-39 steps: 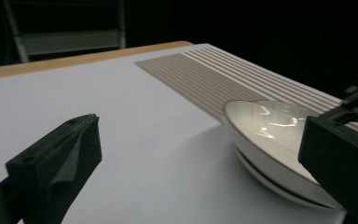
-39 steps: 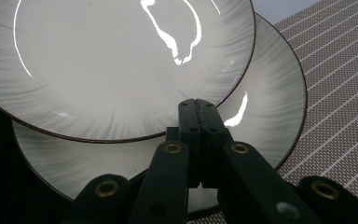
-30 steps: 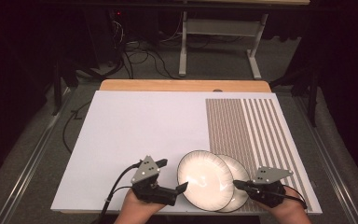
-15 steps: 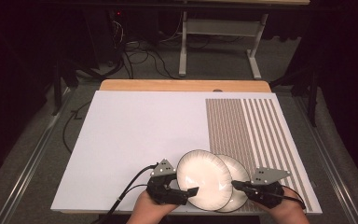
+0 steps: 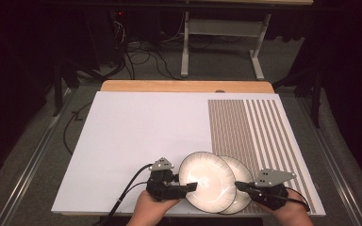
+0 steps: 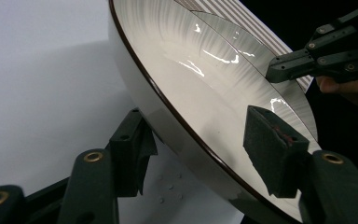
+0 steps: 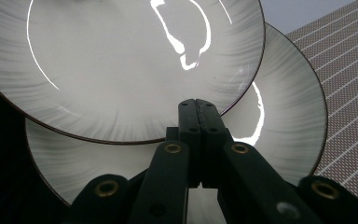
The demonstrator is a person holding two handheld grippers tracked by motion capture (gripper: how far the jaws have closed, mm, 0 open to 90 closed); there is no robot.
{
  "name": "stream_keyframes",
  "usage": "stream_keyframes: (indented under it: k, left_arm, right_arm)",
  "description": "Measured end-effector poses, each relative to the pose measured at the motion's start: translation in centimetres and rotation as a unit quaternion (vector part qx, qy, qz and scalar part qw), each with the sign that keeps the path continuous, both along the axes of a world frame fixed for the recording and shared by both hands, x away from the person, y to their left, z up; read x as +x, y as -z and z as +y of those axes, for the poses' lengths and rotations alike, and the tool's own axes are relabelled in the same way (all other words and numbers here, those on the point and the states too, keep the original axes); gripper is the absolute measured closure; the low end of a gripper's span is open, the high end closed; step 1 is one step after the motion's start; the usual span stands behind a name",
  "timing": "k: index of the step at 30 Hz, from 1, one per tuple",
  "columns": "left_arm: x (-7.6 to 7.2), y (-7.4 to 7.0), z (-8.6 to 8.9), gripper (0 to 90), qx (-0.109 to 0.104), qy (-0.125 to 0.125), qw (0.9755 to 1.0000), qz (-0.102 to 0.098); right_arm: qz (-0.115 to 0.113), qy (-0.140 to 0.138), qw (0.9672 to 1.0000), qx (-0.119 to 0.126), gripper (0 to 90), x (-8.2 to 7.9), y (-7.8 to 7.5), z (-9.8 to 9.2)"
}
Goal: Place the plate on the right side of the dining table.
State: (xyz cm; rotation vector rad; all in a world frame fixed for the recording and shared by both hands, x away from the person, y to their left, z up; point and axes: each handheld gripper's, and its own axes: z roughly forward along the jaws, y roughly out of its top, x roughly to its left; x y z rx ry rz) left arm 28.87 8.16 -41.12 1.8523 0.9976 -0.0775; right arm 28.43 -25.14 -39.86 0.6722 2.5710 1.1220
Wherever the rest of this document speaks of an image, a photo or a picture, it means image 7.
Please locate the brown striped woven placemat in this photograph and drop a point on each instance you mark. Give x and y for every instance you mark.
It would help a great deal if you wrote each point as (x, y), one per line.
(348, 77)

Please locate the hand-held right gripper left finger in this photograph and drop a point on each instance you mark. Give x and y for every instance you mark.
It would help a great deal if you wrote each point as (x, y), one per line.
(190, 124)

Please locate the white table cover sheet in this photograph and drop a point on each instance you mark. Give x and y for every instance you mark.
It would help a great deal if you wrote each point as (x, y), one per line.
(286, 15)

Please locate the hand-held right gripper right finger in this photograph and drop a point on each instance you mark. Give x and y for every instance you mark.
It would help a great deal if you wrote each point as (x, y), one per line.
(213, 133)

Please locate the white plate with dark rim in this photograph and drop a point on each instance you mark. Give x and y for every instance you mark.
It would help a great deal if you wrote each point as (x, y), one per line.
(292, 124)
(105, 62)

